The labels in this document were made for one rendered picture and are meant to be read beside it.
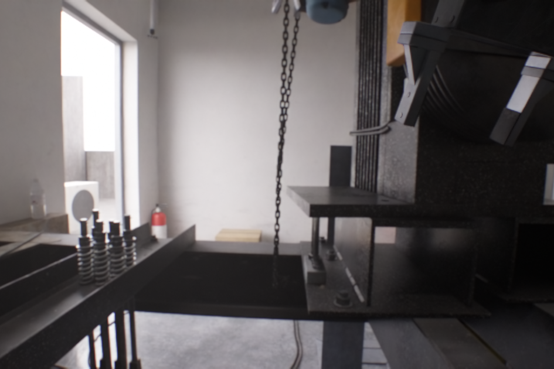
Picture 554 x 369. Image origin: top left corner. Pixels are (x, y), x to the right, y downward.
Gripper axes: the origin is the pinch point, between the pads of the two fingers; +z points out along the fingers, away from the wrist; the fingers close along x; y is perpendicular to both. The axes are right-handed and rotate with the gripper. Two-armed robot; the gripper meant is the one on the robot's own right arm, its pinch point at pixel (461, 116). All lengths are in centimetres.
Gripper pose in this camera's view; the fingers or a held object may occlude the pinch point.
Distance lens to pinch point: 40.3
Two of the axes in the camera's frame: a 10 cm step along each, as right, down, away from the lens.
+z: -1.8, 8.7, 4.6
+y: 0.4, 4.7, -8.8
